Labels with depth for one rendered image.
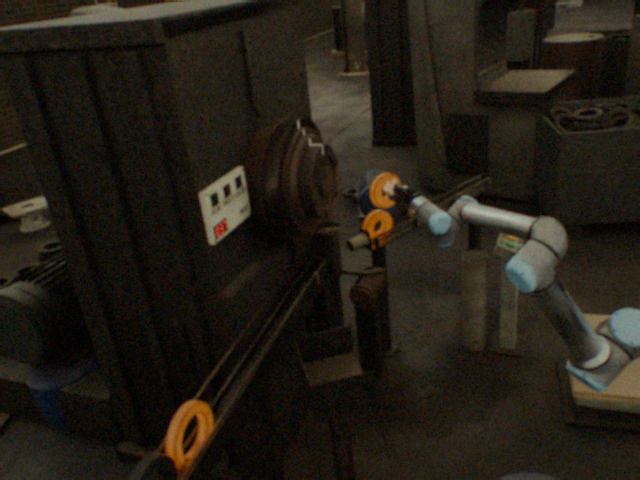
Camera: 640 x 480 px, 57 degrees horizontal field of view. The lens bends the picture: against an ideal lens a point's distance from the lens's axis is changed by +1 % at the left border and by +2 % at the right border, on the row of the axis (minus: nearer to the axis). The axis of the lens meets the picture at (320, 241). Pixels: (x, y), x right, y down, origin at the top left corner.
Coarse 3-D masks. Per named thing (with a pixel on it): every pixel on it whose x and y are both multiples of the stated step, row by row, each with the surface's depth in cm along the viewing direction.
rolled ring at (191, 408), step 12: (180, 408) 162; (192, 408) 162; (204, 408) 168; (180, 420) 158; (204, 420) 170; (168, 432) 158; (180, 432) 158; (204, 432) 171; (168, 444) 157; (180, 444) 158; (180, 456) 159; (192, 456) 165; (180, 468) 160
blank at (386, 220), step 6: (378, 210) 271; (372, 216) 268; (378, 216) 270; (384, 216) 272; (390, 216) 274; (366, 222) 269; (372, 222) 269; (384, 222) 274; (390, 222) 275; (366, 228) 269; (372, 228) 270; (384, 228) 275; (390, 228) 276; (372, 234) 272; (378, 234) 274
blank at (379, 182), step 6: (384, 174) 256; (390, 174) 257; (378, 180) 254; (384, 180) 256; (390, 180) 258; (372, 186) 256; (378, 186) 255; (372, 192) 255; (378, 192) 256; (372, 198) 257; (378, 198) 257; (384, 198) 259; (378, 204) 258; (384, 204) 260; (390, 204) 262
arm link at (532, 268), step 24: (528, 264) 189; (552, 264) 190; (528, 288) 191; (552, 288) 194; (552, 312) 200; (576, 312) 203; (576, 336) 207; (600, 336) 220; (576, 360) 218; (600, 360) 214; (624, 360) 218; (600, 384) 217
